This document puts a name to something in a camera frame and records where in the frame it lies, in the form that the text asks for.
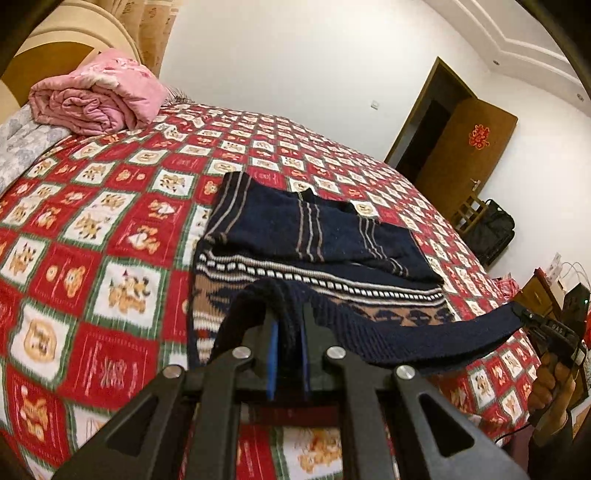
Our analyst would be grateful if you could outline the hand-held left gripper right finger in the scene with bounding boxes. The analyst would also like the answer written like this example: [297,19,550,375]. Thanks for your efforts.
[300,302,532,480]

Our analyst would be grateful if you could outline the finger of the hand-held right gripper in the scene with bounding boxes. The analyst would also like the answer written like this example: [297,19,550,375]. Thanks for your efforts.
[510,302,550,332]

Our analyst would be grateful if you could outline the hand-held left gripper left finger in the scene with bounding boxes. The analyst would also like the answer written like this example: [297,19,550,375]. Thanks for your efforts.
[53,302,280,480]

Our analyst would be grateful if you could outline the navy patterned knit sweater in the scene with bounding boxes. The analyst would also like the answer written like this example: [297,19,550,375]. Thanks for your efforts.
[187,172,532,374]

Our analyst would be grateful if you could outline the person's right hand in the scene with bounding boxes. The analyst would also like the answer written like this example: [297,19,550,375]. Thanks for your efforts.
[526,353,578,425]

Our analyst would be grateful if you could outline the black bag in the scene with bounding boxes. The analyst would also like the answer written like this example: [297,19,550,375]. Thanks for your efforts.
[471,198,515,266]

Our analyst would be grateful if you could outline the wooden chair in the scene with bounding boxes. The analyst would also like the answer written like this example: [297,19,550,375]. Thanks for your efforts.
[450,194,488,236]

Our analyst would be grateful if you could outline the brown wooden door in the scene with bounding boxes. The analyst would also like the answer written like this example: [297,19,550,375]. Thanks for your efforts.
[416,98,519,204]

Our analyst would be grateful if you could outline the red paper door decoration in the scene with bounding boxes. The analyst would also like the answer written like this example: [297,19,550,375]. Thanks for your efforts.
[468,122,491,149]

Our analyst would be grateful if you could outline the red checked bed cover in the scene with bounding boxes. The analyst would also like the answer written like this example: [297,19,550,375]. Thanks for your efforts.
[0,102,541,480]

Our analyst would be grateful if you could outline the folded pink quilt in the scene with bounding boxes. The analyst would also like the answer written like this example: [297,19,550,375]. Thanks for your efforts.
[28,49,169,136]

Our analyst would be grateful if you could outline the grey floral pillow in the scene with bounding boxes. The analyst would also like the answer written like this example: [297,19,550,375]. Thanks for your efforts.
[0,104,70,195]

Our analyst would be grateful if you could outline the beige patterned curtain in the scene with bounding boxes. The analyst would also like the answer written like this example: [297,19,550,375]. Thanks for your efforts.
[113,0,185,79]

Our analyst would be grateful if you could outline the cream and brown headboard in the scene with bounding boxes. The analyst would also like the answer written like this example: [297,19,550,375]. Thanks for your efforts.
[0,0,141,121]

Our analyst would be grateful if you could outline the white cable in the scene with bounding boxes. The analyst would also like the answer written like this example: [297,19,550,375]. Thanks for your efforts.
[558,261,588,283]

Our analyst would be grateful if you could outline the black cable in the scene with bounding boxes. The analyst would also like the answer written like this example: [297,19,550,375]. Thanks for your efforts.
[496,422,537,446]

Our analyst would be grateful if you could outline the dark brown door frame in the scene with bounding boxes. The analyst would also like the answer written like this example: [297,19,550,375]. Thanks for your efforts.
[384,56,476,183]

